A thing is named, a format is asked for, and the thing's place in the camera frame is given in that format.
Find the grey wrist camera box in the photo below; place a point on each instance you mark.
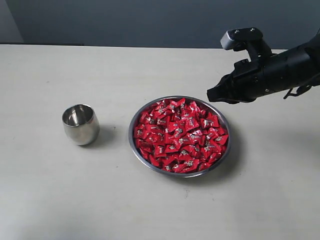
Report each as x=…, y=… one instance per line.
x=250, y=39

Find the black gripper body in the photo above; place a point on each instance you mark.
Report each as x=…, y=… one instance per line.
x=251, y=80

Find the pile of red wrapped candies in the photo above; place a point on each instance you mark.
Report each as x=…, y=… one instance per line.
x=181, y=136

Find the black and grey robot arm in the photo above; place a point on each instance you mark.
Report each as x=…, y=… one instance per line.
x=295, y=71

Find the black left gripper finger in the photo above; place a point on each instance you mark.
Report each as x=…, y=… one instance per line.
x=221, y=92

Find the stainless steel bowl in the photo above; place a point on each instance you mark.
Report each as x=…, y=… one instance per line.
x=226, y=140

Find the stainless steel cup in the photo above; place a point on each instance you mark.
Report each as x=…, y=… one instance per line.
x=81, y=124

